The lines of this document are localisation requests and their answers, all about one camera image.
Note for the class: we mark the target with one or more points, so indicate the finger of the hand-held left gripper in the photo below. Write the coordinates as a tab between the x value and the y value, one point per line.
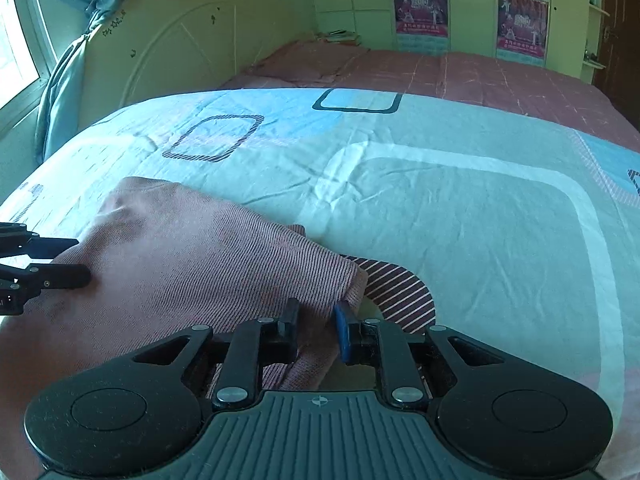
50	248
65	277

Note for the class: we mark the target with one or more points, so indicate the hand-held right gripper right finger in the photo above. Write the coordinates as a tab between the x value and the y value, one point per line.
343	330

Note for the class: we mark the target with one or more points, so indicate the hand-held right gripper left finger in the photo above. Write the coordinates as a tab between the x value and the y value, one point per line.
292	322

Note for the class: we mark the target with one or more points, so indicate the pink sweater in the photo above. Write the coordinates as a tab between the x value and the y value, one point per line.
175	260

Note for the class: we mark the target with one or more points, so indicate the blue printed blanket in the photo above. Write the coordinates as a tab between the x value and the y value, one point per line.
450	210

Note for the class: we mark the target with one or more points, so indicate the blue curtain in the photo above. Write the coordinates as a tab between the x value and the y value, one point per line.
60	85

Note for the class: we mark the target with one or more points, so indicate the window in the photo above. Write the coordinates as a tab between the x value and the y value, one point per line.
15	35

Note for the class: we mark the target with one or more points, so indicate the cream bed headboard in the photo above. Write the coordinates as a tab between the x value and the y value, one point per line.
175	50

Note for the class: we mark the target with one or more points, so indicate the pink pillow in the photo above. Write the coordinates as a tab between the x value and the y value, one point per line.
305	62

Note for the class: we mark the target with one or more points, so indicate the stack of books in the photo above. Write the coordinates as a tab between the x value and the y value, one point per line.
340	36

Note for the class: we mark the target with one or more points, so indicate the pink bed sheet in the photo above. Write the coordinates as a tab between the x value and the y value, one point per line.
500	80

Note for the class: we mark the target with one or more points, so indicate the purple wardrobe door poster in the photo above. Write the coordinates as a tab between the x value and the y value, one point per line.
522	22
419	10

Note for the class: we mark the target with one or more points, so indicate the green wardrobe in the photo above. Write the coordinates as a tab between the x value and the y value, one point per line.
360	0

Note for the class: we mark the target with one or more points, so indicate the brown door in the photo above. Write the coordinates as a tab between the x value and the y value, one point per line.
620	35

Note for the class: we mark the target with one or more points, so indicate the corner shelf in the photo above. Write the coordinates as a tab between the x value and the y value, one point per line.
596	10

